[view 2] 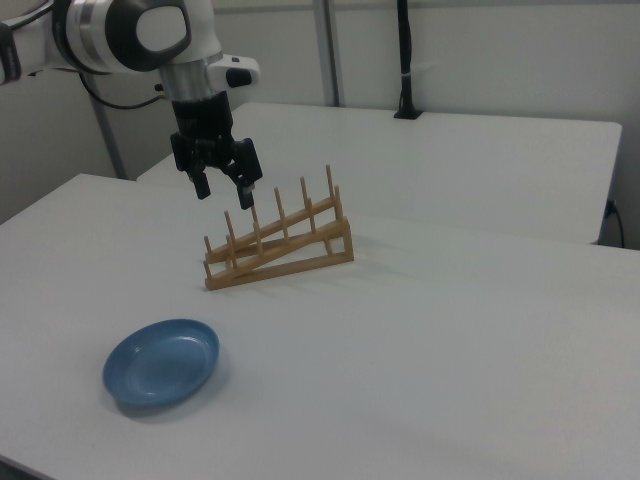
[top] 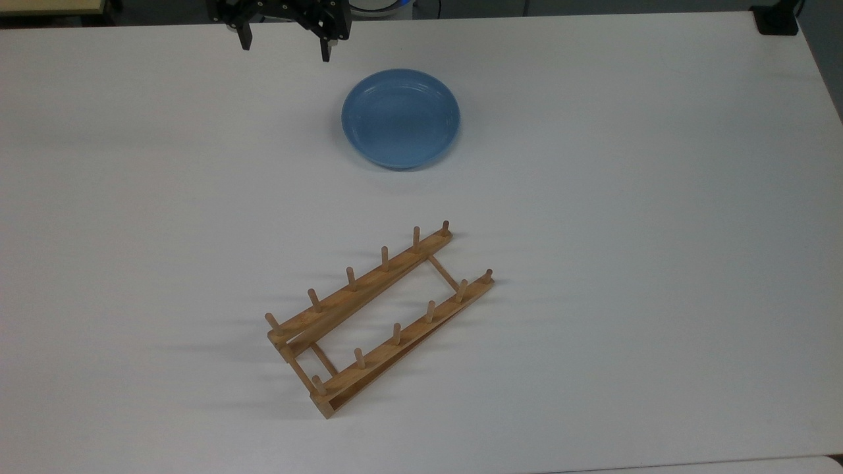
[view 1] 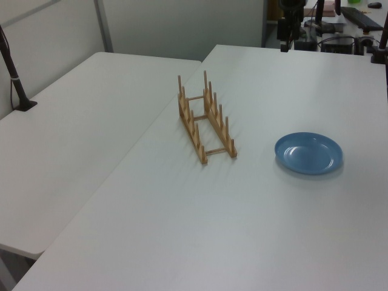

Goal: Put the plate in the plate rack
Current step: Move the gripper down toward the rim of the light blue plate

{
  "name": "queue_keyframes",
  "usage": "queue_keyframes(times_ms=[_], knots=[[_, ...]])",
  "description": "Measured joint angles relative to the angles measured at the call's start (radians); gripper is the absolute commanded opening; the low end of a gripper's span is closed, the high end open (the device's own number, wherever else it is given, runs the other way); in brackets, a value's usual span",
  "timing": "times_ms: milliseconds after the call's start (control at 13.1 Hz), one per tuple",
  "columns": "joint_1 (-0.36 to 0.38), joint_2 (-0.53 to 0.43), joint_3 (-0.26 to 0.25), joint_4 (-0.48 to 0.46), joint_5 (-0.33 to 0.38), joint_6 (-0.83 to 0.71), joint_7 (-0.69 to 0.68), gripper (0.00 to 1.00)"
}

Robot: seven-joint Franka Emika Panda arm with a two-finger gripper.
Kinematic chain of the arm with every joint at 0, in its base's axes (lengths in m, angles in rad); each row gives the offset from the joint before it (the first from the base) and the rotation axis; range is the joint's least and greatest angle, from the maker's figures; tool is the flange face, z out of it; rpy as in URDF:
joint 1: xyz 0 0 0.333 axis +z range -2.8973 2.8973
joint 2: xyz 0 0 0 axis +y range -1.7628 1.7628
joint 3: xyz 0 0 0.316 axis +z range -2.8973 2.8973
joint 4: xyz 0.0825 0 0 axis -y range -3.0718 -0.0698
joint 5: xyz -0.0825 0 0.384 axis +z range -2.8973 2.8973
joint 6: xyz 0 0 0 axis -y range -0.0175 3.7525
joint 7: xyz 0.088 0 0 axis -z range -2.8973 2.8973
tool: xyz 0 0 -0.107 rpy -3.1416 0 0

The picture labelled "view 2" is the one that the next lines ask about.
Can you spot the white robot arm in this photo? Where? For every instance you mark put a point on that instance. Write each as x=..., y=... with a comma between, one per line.
x=100, y=35

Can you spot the blue plate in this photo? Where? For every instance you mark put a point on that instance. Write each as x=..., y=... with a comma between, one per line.
x=160, y=360

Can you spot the wooden plate rack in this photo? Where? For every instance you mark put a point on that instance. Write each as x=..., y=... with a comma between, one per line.
x=280, y=267

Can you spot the black pole stand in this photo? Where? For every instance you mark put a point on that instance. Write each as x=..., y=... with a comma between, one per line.
x=406, y=50

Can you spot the grey vertical frame post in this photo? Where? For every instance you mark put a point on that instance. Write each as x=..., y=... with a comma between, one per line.
x=330, y=50
x=112, y=145

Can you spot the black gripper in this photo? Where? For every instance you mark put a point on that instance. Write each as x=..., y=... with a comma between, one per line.
x=202, y=122

